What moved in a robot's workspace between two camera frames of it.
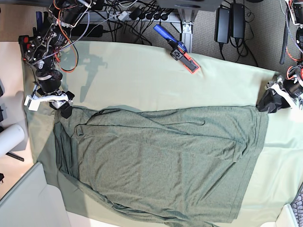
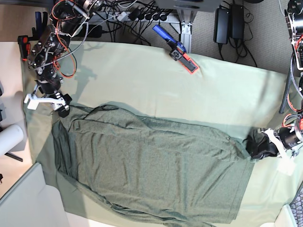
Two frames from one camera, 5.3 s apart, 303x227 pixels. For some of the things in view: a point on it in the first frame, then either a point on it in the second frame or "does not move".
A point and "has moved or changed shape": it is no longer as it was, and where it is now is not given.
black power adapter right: x=237 y=21 does not move
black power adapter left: x=222 y=24 does not move
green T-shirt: x=184 y=167 has moved or changed shape
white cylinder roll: x=10 y=138 does not move
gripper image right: x=275 y=100 -> x=287 y=139
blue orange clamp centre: x=178 y=50 does not move
